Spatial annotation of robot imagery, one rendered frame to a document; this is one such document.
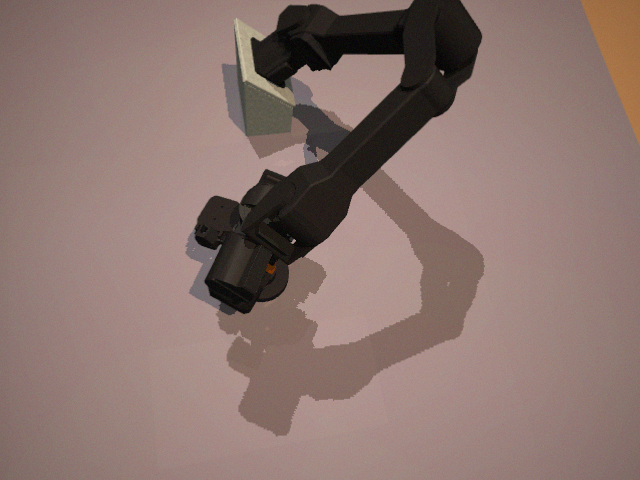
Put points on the orange knob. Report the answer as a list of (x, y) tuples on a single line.
[(270, 269)]

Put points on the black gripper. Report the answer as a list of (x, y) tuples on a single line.
[(242, 306)]

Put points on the black stepped round pedestal with shaft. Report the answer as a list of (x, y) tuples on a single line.
[(276, 284)]

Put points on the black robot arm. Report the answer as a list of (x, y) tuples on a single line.
[(309, 204)]

